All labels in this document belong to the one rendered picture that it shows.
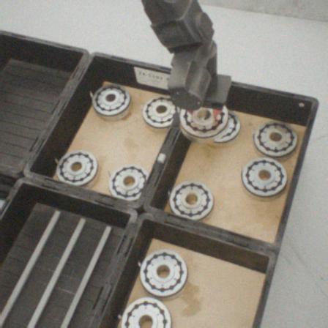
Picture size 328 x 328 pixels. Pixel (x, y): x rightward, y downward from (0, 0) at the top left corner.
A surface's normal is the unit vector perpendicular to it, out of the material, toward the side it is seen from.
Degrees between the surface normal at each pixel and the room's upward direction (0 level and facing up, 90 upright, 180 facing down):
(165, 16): 88
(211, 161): 0
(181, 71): 26
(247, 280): 0
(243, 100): 90
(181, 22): 88
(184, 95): 92
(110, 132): 0
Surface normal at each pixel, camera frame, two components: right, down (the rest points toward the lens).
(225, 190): -0.11, -0.51
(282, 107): -0.35, 0.82
